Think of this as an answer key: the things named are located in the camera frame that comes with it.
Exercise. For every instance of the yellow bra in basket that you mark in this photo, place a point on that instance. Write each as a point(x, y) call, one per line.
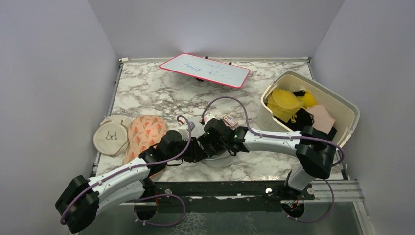
point(306, 98)

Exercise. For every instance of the cream laundry basket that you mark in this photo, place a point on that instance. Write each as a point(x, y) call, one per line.
point(345, 113)

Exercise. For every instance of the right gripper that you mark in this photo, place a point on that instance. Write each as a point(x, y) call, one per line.
point(205, 140)

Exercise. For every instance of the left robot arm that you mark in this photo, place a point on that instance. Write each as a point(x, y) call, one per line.
point(81, 200)

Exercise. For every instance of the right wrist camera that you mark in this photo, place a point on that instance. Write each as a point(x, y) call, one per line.
point(206, 118)

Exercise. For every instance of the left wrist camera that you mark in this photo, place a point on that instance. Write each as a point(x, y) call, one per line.
point(186, 126)

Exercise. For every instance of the red framed whiteboard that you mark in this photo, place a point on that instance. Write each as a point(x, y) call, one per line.
point(207, 70)

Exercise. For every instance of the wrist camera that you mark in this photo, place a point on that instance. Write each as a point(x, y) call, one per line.
point(206, 118)
point(186, 126)

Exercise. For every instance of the yellow bra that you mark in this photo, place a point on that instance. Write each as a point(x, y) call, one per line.
point(306, 98)
point(283, 104)

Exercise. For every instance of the beige round bra bag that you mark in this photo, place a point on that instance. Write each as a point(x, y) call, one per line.
point(111, 137)

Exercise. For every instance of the white mesh laundry bag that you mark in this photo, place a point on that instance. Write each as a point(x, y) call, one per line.
point(220, 161)

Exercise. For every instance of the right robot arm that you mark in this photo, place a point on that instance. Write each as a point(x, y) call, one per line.
point(311, 147)

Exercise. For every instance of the pink bra in basket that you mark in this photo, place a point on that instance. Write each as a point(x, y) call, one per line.
point(322, 119)

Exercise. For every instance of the black front mounting rail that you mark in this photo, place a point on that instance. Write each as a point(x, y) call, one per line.
point(216, 196)

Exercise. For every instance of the small red card box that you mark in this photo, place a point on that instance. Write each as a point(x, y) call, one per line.
point(230, 121)

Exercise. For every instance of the pink floral laundry bag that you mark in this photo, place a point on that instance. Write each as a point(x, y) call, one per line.
point(143, 132)

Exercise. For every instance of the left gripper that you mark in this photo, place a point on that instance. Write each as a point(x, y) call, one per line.
point(195, 153)

